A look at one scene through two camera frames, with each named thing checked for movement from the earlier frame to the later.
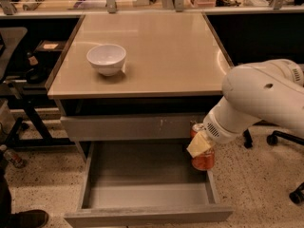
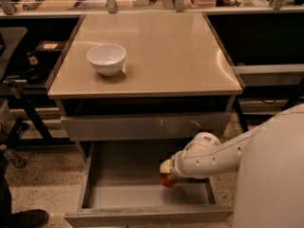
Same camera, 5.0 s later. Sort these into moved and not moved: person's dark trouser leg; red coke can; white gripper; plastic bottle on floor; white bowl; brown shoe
Moved: red coke can; white gripper
Not moved: white bowl; brown shoe; plastic bottle on floor; person's dark trouser leg
